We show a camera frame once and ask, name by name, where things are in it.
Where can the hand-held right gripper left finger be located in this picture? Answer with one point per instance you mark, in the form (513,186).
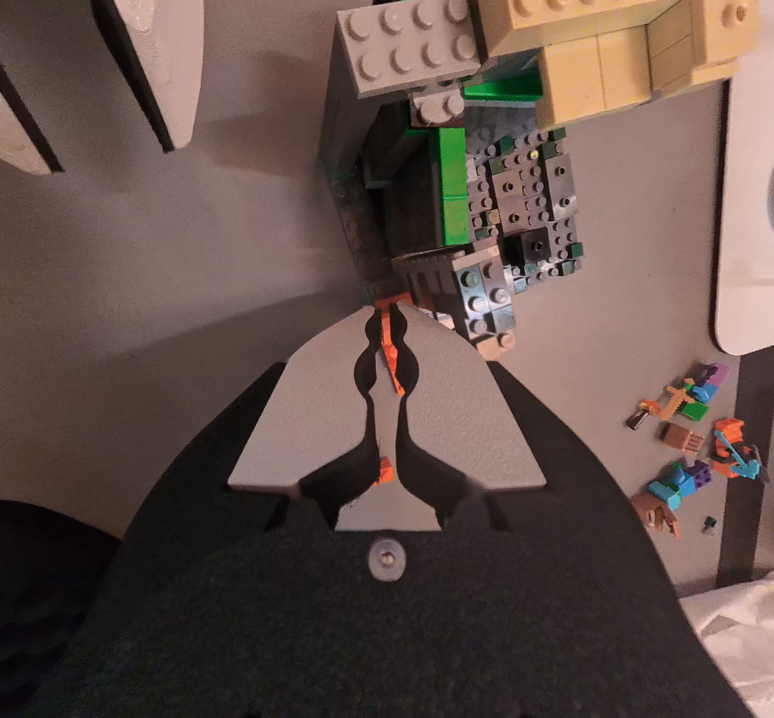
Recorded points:
(302,422)

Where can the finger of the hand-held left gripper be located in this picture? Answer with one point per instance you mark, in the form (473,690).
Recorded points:
(21,138)
(157,35)

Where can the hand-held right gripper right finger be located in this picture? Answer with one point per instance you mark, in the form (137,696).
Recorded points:
(471,422)

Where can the orange slope brick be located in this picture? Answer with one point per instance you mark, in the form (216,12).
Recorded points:
(384,471)
(390,355)

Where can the brick building model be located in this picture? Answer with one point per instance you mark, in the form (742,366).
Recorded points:
(574,35)

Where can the small brick torch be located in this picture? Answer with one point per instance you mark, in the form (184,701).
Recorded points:
(641,414)

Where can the pile of small brick figures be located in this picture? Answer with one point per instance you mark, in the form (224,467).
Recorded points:
(695,476)

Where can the small dark round piece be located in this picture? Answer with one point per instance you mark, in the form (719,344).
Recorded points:
(709,524)

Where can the black mesh office chair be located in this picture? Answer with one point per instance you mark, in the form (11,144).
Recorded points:
(48,597)

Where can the crumpled white paper bag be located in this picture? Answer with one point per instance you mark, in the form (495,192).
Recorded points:
(738,639)

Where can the white book stand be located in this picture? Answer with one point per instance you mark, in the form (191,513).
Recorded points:
(750,216)

